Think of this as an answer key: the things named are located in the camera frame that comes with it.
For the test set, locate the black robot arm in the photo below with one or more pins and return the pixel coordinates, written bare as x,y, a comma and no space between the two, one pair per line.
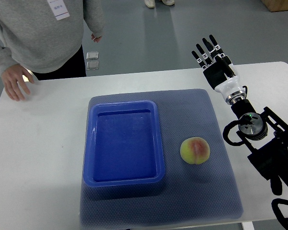
266,136

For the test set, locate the yellow red peach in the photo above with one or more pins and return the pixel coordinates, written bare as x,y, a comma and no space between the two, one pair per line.
195,150

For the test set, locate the person in grey sweater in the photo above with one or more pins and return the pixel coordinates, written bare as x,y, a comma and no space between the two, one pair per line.
42,38

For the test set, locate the left white shoe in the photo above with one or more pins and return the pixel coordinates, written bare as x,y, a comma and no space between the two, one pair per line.
150,3

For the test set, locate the white shoe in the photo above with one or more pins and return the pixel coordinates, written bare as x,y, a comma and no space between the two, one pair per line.
168,2
150,3

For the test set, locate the blue plastic tray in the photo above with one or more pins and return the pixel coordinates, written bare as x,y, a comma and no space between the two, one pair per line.
123,145

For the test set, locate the silver floor plate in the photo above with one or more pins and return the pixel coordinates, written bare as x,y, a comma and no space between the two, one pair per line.
92,65
92,55

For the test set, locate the person's left hand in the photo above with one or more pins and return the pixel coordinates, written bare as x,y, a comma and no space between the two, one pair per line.
96,39

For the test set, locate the wooden box corner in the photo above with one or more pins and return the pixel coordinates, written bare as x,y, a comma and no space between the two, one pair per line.
276,5

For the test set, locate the upper silver floor plate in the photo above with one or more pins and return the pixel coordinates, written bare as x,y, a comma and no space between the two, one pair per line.
92,55

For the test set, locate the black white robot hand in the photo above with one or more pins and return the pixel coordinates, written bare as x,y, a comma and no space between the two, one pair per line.
219,71

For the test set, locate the lower silver floor plate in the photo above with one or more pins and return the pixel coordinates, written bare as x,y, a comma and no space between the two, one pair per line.
92,65

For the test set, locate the person's right hand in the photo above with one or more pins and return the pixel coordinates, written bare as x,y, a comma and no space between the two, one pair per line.
14,83

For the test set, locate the right white shoe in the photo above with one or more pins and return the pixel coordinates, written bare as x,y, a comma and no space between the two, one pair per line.
168,2

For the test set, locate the blue textured mat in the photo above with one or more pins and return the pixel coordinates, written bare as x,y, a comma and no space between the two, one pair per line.
187,192

